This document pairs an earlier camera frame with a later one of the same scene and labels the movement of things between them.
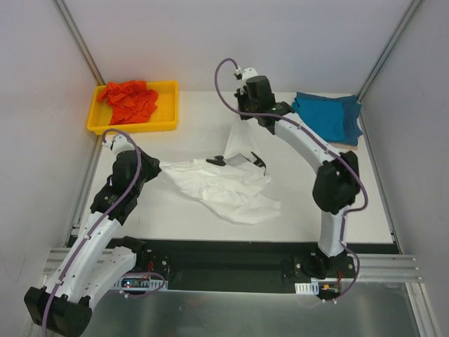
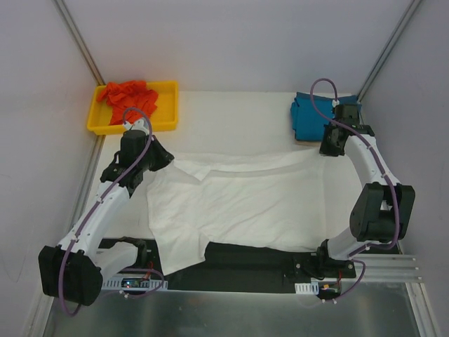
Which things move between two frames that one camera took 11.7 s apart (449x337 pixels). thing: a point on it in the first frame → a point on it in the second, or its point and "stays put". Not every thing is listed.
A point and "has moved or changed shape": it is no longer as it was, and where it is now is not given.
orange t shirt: [130, 101] stays put
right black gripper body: [243, 106] → [330, 141]
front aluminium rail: [370, 267] stays put
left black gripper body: [151, 165] → [158, 156]
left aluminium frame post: [80, 42] stays put
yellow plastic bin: [164, 116] stays put
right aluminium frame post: [411, 9] stays put
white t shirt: [233, 190] has moved or changed shape
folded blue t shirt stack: [338, 119] stays put
